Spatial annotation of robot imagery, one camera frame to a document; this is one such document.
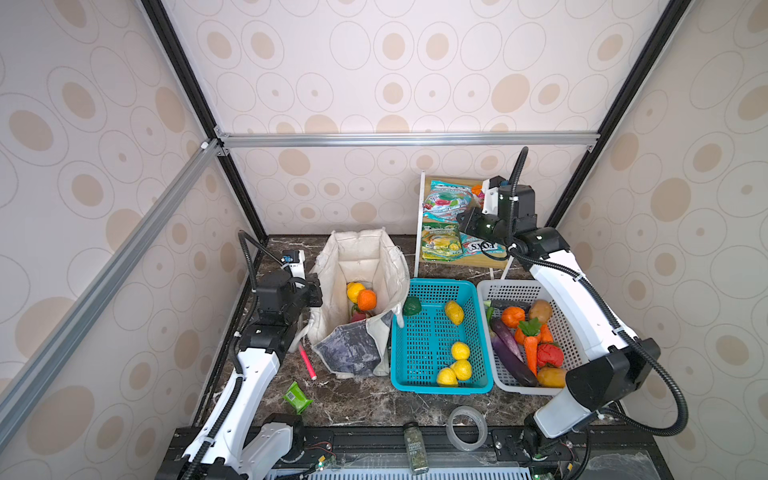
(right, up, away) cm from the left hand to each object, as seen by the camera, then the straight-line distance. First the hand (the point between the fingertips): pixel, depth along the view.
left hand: (322, 270), depth 76 cm
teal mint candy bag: (+32, +18, +3) cm, 37 cm away
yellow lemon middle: (+38, -23, +9) cm, 45 cm away
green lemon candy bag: (+33, +9, +16) cm, 38 cm away
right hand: (+35, +14, -1) cm, 37 cm away
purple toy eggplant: (+53, -27, +8) cm, 60 cm away
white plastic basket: (+43, -28, -1) cm, 51 cm away
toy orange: (+10, -9, +16) cm, 22 cm away
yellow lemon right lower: (+37, -27, +5) cm, 47 cm away
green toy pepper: (+24, -11, +16) cm, 31 cm away
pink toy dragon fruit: (+8, -14, +14) cm, 21 cm away
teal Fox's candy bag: (+43, +7, +17) cm, 47 cm away
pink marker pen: (-7, -27, +10) cm, 30 cm away
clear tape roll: (+40, -39, -2) cm, 56 cm away
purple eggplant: (+53, -20, +13) cm, 58 cm away
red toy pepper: (+61, -23, +5) cm, 66 cm away
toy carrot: (+57, -17, +8) cm, 60 cm away
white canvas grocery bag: (+9, -20, -1) cm, 22 cm away
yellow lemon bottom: (+33, -29, +5) cm, 44 cm away
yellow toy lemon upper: (+38, -13, +16) cm, 43 cm away
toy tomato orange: (+55, -15, +16) cm, 59 cm away
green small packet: (-8, -35, +3) cm, 36 cm away
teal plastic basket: (+27, -24, +15) cm, 39 cm away
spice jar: (+23, -42, -6) cm, 48 cm away
